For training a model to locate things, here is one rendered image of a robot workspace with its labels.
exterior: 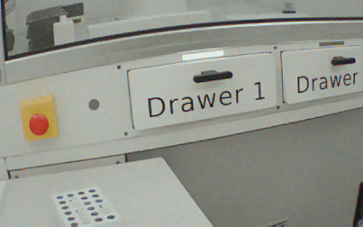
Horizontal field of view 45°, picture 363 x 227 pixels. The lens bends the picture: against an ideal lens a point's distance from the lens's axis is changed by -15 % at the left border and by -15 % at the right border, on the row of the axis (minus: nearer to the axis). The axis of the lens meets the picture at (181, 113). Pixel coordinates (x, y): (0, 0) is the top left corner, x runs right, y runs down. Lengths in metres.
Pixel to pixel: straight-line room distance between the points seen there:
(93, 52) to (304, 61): 0.43
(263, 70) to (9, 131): 0.52
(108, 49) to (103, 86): 0.07
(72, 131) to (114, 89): 0.11
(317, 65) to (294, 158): 0.23
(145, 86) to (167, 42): 0.09
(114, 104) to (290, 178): 0.45
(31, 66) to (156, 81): 0.25
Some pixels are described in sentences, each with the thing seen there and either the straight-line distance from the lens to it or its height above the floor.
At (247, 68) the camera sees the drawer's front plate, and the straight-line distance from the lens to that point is 0.97.
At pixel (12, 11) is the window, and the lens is 0.91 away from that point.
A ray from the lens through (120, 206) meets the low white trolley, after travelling 0.79.
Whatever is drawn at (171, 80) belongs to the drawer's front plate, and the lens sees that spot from 0.93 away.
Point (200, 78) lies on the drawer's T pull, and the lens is 0.91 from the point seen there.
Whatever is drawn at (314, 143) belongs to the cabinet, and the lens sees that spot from 1.15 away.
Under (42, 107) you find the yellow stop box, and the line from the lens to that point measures 0.88.
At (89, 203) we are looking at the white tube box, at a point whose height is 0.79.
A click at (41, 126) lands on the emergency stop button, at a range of 0.86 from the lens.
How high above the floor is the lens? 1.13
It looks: 18 degrees down
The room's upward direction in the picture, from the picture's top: 5 degrees counter-clockwise
